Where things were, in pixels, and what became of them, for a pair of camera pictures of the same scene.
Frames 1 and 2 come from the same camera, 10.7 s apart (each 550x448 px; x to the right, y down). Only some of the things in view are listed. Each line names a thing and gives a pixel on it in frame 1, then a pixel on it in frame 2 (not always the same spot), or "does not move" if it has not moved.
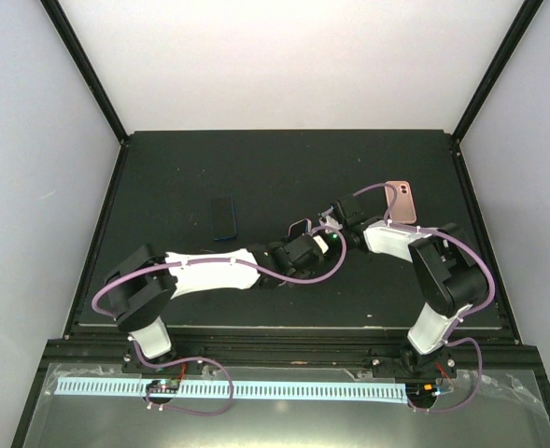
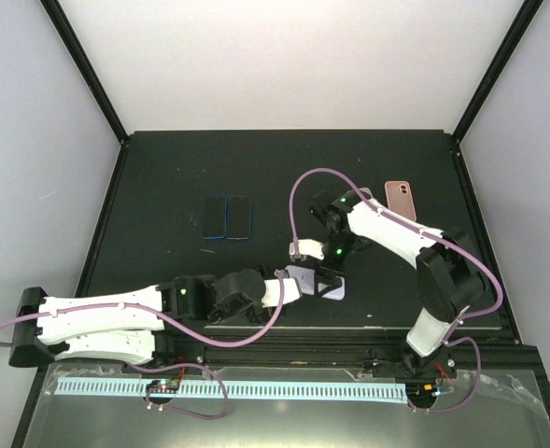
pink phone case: (403, 210) does not move
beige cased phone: (300, 228) to (366, 191)
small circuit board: (166, 386) does not move
